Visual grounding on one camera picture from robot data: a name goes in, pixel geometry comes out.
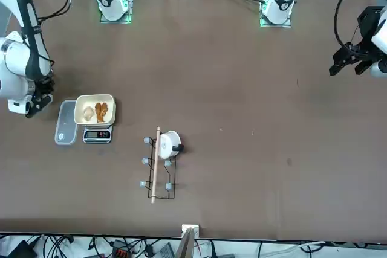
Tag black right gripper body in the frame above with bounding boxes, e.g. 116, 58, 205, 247
33, 77, 55, 96

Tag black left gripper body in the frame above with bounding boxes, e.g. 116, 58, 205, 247
352, 6, 387, 58

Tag pale beige toy food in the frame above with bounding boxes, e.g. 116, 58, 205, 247
82, 105, 96, 121

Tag brown toy bread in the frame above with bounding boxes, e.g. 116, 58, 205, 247
94, 102, 109, 123

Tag white digital kitchen scale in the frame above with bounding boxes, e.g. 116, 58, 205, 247
82, 123, 113, 144

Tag cream plastic tray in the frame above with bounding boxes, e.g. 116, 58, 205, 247
73, 94, 117, 126

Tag translucent container lid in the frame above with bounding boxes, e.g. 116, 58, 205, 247
54, 100, 78, 146

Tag black power adapter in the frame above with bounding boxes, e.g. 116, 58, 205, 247
5, 239, 39, 258

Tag black device red buttons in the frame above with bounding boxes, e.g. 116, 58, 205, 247
111, 239, 134, 258

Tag grey power adapter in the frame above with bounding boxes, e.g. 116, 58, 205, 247
157, 241, 176, 258

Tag brown stand pole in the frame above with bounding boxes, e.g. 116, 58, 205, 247
175, 227, 196, 258

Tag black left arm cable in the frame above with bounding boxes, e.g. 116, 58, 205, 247
334, 0, 363, 48

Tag white mug black handle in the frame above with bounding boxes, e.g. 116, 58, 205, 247
157, 130, 184, 160

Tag black wire cup rack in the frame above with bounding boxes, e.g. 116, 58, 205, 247
139, 126, 178, 205

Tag white table edge bracket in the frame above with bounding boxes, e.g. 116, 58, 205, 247
181, 224, 200, 238

